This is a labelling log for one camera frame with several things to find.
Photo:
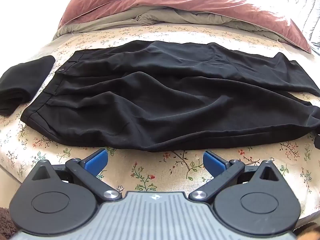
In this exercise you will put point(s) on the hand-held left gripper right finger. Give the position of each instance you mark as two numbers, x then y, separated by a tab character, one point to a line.
212	163

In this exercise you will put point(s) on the pink and grey duvet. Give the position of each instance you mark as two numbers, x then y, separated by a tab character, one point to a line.
125	2

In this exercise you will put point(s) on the black dress pants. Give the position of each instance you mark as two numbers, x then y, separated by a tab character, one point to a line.
150	100

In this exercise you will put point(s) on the grey quilted headboard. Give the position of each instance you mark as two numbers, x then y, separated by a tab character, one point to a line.
310	17

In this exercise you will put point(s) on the floral bed sheet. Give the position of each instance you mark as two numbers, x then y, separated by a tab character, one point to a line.
162	170

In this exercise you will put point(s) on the brown fuzzy rug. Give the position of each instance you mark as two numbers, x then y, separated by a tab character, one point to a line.
5	222

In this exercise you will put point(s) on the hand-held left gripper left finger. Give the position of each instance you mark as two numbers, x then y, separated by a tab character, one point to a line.
96	163

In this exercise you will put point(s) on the folded black garment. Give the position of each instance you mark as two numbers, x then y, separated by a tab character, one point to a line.
22	80

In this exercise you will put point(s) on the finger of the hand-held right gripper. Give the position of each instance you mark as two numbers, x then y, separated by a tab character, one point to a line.
317	140

